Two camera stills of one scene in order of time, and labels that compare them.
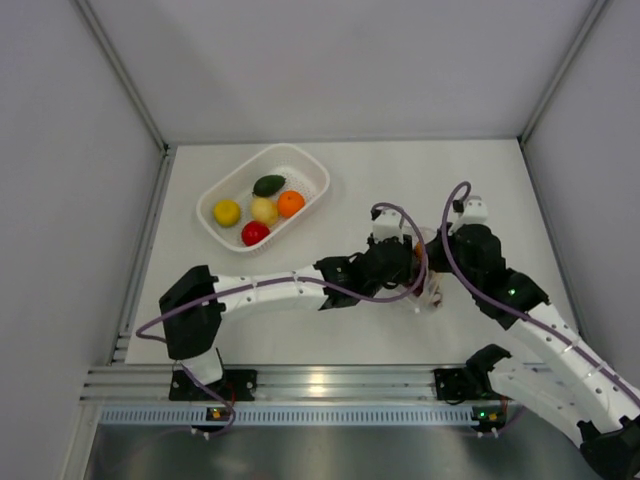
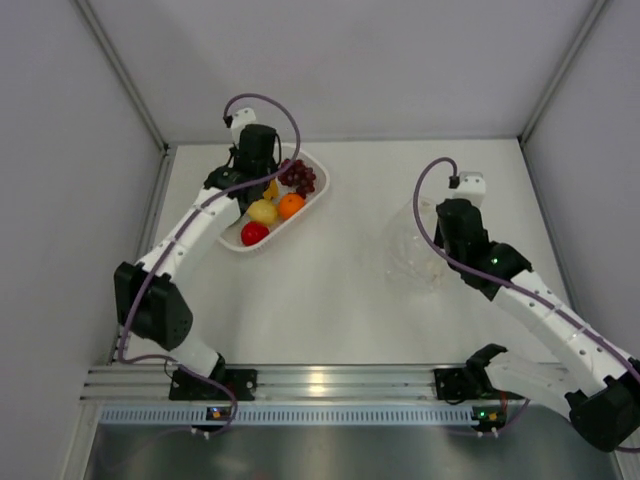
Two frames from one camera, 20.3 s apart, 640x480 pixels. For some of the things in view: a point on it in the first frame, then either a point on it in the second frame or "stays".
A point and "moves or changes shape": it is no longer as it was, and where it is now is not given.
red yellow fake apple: [253, 231] stays
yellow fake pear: [263, 209] stays
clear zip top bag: [430, 296] moves or changes shape
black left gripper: [406, 275] to [273, 167]
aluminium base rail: [121, 383] stays
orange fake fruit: [290, 202] stays
